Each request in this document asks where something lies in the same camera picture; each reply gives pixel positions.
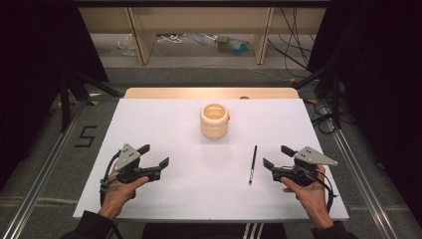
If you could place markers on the beige ribbed pen holder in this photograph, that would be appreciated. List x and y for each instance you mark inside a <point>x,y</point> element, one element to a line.
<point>214,124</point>

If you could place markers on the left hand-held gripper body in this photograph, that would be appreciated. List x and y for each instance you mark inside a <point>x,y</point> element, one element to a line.
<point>127,159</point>

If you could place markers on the aluminium floor rail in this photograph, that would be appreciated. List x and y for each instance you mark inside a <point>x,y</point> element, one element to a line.
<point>36,189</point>
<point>361,179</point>

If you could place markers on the person's legs in striped pants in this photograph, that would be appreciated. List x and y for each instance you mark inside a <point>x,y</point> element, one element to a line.
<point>199,231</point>

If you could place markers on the person's right hand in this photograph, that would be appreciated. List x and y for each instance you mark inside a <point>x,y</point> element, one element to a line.
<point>310,199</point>

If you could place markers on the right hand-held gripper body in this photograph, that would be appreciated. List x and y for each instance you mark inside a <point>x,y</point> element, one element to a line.
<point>303,167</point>

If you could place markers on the black metal stand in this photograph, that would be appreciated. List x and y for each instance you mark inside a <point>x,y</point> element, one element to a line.
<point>336,99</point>
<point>65,99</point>

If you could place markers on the wooden shelf unit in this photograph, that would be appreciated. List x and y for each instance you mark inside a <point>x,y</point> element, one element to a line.
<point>199,20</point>

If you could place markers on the black pen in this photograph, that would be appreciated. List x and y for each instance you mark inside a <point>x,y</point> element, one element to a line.
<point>253,164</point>

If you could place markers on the person's left hand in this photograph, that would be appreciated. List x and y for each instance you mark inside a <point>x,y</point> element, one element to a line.
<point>119,195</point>

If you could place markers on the clear plastic bag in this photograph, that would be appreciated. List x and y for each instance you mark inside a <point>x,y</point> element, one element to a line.
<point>127,46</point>

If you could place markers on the dark curtain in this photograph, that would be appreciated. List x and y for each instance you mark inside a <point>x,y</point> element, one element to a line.
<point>381,83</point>
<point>33,66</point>

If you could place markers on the white board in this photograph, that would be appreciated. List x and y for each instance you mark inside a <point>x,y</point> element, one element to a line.
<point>199,192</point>

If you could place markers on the colourful plastic packets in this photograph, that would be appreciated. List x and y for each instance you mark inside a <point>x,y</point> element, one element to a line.
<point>234,46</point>

